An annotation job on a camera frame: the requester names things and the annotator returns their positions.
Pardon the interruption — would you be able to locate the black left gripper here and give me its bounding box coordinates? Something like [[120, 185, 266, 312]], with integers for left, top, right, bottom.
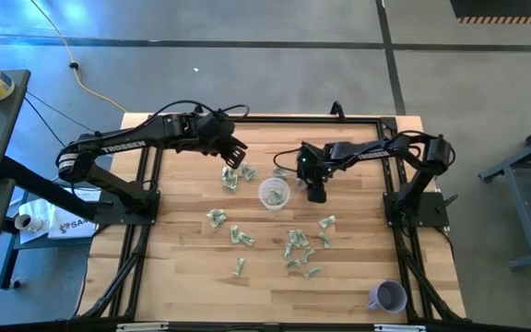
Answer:
[[192, 113, 250, 171]]

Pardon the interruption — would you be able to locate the clear plastic cup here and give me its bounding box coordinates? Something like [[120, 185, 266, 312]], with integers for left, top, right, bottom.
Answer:
[[257, 177, 291, 212]]

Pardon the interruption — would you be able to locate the pale blue mug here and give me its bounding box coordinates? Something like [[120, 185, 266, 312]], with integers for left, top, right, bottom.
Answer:
[[366, 279, 408, 314]]

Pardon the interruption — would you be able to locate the white printed paper sheet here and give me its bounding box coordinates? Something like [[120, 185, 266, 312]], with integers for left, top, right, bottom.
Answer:
[[47, 207, 99, 241]]

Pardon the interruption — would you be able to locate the black diagonal pole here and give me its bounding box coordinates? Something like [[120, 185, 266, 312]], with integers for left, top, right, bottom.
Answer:
[[0, 155, 99, 221]]

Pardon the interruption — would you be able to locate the blue-grey metal table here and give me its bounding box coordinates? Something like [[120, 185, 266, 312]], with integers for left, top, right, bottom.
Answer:
[[478, 114, 531, 272]]

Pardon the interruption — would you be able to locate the white cylindrical object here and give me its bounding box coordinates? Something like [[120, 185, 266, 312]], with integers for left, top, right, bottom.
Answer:
[[14, 213, 43, 233]]

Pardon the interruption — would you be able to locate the black hazard-striped mat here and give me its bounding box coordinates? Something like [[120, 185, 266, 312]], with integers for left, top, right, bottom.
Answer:
[[449, 0, 531, 26]]

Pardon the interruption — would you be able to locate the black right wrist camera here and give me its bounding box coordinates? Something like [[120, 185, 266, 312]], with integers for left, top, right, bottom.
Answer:
[[306, 182, 328, 205]]

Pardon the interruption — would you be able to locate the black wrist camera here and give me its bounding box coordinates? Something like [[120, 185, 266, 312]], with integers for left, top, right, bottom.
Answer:
[[203, 113, 232, 136], [306, 182, 328, 205]]

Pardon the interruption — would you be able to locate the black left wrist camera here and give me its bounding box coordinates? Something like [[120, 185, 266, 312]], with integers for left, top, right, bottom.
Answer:
[[203, 113, 232, 136]]

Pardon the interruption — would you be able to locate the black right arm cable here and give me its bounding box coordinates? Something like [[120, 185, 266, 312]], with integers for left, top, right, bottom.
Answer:
[[272, 147, 302, 175]]

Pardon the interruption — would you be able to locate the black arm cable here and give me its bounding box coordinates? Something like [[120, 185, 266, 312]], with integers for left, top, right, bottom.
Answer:
[[272, 147, 302, 175], [131, 99, 252, 135]]

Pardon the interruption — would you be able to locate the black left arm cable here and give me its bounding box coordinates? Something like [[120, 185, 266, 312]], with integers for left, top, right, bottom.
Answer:
[[131, 99, 252, 135]]

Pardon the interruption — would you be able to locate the thin black floor cable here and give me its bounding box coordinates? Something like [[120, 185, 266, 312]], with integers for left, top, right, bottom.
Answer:
[[24, 90, 99, 134], [23, 97, 67, 148]]

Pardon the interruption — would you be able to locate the yellow extension cable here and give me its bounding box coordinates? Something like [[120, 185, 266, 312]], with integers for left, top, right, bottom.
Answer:
[[29, 0, 129, 113]]

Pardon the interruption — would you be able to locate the white metal bracket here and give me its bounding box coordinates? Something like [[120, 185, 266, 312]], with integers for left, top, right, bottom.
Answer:
[[373, 324, 427, 332], [116, 322, 170, 332]]

